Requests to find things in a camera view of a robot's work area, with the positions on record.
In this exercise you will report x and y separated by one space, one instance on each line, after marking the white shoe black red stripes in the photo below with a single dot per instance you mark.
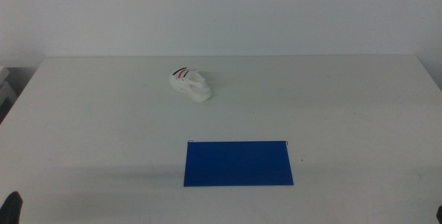
193 87

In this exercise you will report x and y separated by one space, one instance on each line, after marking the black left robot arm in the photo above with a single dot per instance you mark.
11 210

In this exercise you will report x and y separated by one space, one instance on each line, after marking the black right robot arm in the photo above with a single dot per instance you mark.
439 216

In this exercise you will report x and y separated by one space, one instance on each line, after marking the blue rectangular mat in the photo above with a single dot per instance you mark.
238 164

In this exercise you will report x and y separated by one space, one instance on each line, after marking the white furniture beside table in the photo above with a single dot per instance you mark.
4 89

